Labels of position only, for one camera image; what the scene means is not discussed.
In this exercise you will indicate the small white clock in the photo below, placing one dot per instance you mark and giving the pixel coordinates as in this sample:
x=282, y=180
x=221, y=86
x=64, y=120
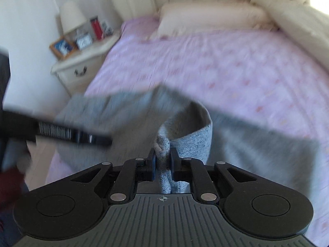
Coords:
x=84, y=42

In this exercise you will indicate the cream table lamp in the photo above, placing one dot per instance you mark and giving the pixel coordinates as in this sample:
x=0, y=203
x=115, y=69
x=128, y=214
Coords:
x=72, y=15

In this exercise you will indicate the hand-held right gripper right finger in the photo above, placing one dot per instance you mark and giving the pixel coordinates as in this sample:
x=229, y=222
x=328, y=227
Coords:
x=177, y=169

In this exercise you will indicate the red box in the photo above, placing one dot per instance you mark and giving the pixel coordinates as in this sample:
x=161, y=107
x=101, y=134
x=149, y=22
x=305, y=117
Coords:
x=96, y=28

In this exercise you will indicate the dark red cloth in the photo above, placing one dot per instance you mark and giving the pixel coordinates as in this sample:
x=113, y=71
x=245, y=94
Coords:
x=10, y=187

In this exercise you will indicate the cream duvet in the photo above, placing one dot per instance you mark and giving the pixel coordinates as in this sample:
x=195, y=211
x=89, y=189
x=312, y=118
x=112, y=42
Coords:
x=303, y=28

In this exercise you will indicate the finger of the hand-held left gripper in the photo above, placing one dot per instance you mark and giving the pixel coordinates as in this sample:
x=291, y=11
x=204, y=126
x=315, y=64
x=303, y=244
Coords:
x=95, y=139

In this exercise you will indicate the grey knit pants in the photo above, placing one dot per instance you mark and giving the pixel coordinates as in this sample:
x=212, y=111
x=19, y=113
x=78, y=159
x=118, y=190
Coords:
x=195, y=139

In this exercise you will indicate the cream nightstand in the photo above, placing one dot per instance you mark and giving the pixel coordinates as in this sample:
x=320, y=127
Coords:
x=84, y=59

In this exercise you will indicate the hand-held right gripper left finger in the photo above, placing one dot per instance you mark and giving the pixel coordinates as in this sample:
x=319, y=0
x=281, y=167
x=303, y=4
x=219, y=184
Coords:
x=147, y=171

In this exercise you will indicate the cream pillow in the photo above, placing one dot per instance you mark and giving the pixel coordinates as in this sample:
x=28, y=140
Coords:
x=210, y=18

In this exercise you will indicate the pink patterned bed sheet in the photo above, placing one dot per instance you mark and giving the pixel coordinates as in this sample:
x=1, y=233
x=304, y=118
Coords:
x=218, y=64

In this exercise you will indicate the wooden picture frame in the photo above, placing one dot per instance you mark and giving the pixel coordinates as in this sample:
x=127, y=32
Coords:
x=63, y=47

